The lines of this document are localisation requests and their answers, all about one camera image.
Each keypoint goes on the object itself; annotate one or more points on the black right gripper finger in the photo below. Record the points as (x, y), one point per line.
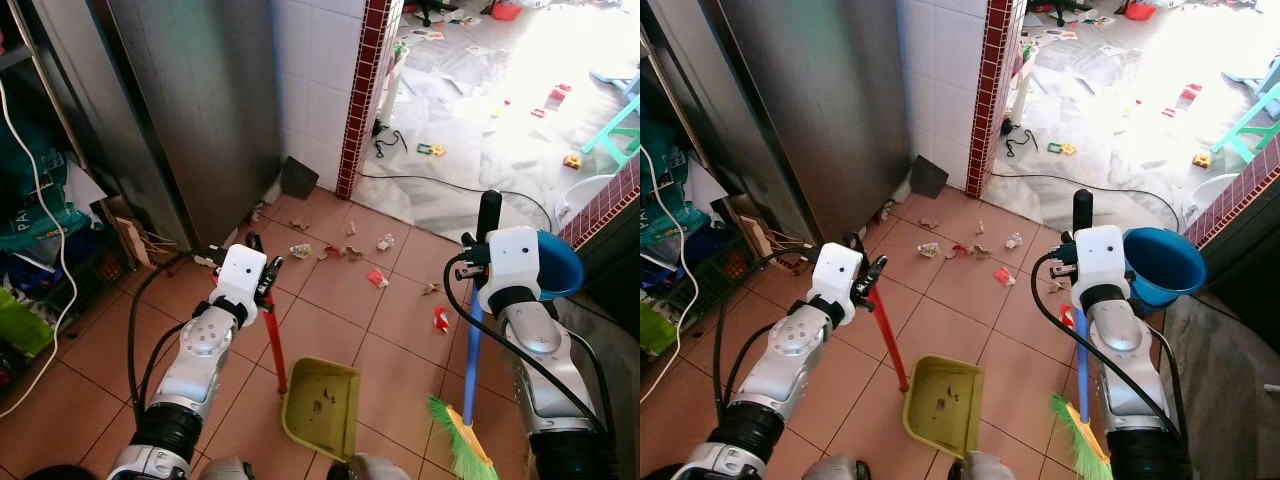
(489, 215)
(1083, 210)

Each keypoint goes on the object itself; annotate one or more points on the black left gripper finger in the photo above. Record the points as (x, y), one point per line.
(253, 242)
(273, 268)
(853, 242)
(876, 268)

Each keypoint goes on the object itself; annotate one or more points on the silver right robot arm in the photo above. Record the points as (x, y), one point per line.
(1115, 340)
(535, 340)

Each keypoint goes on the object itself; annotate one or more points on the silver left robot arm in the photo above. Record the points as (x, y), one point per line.
(795, 345)
(200, 345)

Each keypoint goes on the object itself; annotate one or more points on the white green crumpled wrapper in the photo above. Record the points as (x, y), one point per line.
(928, 249)
(300, 251)

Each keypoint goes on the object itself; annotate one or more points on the white crumpled paper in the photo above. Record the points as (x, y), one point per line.
(385, 243)
(1014, 241)

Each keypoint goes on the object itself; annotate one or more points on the red paper scrap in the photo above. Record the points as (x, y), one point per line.
(1066, 316)
(1004, 276)
(441, 320)
(376, 278)
(327, 251)
(958, 250)

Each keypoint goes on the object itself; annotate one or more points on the yellow green toy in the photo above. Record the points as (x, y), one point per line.
(1061, 148)
(432, 150)

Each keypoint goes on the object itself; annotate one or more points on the brown paper scrap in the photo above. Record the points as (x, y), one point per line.
(980, 250)
(352, 252)

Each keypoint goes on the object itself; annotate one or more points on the blue plastic bucket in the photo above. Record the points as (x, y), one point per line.
(562, 270)
(1165, 275)

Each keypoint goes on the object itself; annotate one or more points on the white plastic basin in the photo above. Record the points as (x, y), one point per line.
(585, 195)
(1210, 190)

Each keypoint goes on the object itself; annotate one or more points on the orange yellow toy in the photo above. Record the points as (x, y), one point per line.
(572, 161)
(1201, 160)

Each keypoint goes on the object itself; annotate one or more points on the brown wooden board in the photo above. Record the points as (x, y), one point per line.
(125, 235)
(750, 230)

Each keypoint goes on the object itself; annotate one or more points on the black plastic crate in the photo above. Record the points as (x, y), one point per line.
(90, 275)
(725, 275)

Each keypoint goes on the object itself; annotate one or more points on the red toy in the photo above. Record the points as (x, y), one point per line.
(558, 97)
(1188, 96)

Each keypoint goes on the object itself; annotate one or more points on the mint green plastic stool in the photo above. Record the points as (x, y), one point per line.
(612, 126)
(1255, 118)

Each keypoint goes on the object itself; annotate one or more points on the teal plastic bag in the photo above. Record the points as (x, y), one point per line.
(670, 220)
(35, 215)

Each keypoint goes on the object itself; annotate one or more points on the robot left leg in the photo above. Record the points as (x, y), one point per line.
(835, 470)
(228, 470)

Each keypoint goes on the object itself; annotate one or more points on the black office chair base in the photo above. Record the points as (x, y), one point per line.
(1060, 10)
(432, 10)

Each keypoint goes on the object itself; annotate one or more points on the red plastic basin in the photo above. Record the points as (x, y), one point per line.
(1140, 11)
(506, 11)

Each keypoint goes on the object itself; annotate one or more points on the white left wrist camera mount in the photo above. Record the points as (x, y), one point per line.
(836, 270)
(240, 270)

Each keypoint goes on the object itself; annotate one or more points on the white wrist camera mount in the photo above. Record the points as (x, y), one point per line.
(836, 270)
(240, 270)
(1102, 255)
(512, 258)

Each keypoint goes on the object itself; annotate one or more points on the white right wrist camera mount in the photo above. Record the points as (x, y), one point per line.
(1102, 255)
(512, 258)

